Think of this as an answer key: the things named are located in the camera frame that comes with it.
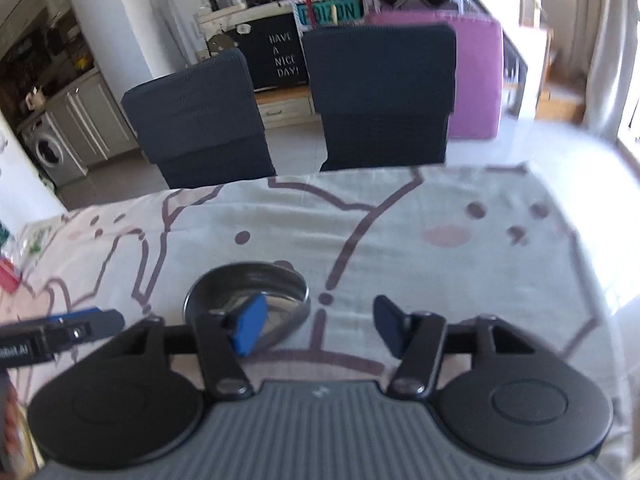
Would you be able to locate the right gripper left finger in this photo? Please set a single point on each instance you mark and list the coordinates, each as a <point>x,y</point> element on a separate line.
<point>222,337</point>

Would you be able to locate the round stainless steel bowl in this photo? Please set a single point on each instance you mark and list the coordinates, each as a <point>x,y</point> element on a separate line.
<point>224,288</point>

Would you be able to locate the cartoon cat tablecloth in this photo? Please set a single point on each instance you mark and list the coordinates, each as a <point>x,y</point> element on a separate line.
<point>459,242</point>

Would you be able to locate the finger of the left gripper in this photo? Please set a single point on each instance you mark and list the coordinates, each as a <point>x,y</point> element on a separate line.
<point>67,317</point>
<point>88,329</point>

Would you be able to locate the purple cushion seat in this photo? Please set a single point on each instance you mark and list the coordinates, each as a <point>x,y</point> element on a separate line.
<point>479,75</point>

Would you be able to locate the washing machine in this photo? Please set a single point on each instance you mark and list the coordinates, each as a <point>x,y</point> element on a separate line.
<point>51,151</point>

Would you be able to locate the dark chair right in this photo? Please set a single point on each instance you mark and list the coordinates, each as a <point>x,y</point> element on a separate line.
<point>384,93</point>

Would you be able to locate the beige curtain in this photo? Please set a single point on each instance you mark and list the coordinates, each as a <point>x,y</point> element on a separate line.
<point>613,41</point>

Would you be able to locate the black have nice day sign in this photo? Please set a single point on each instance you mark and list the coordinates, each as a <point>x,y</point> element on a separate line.
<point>273,52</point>

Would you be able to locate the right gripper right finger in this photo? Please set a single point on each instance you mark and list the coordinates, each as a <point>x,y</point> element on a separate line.
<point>417,340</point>

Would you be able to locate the dark chair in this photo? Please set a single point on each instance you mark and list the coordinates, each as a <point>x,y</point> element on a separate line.
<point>384,93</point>
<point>202,126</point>

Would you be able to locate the grey kitchen cabinet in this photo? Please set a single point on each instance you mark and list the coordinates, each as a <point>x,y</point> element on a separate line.
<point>91,121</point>

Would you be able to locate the red milk can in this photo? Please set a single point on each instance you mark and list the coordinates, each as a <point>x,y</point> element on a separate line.
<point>10,277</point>

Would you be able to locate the dark chair left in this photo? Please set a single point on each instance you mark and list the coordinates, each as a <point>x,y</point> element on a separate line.
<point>202,126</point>

